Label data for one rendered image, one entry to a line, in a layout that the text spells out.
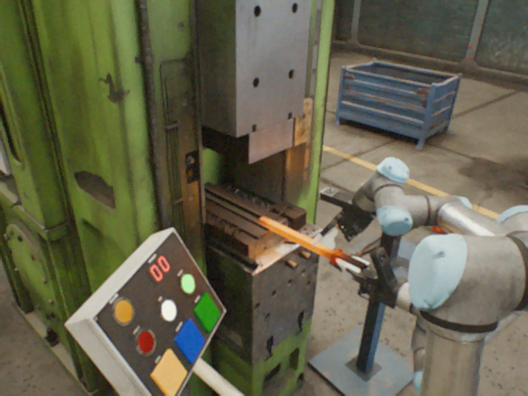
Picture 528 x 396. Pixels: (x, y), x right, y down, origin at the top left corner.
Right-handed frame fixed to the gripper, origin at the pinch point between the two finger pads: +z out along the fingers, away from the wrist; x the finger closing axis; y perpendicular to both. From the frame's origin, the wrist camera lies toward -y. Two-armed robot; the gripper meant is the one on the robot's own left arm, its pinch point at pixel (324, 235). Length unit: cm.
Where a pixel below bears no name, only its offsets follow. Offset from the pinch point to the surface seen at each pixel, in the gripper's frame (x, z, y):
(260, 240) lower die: -6.6, 17.7, -13.8
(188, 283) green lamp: -46.0, 1.2, -9.8
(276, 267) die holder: -4.9, 22.6, -4.2
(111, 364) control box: -72, -2, -3
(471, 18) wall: 782, 120, -192
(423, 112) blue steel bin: 356, 114, -67
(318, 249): -1.4, 4.8, 1.7
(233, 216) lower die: -4.1, 23.4, -28.1
